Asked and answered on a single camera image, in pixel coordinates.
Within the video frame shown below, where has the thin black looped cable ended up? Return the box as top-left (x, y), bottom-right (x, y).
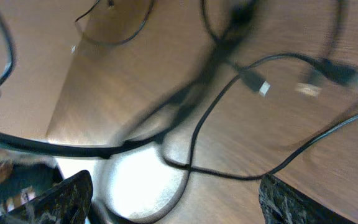
top-left (73, 0), bottom-right (157, 47)

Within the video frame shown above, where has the black cable bundle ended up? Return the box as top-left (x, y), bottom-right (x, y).
top-left (0, 0), bottom-right (358, 224)

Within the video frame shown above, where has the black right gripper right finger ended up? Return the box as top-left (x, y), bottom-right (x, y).
top-left (259, 175), bottom-right (354, 224)

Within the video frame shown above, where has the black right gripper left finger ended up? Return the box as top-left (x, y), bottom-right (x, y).
top-left (0, 170), bottom-right (93, 224)

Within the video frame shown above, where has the person in dark clothes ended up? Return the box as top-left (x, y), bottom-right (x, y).
top-left (0, 148), bottom-right (57, 205)

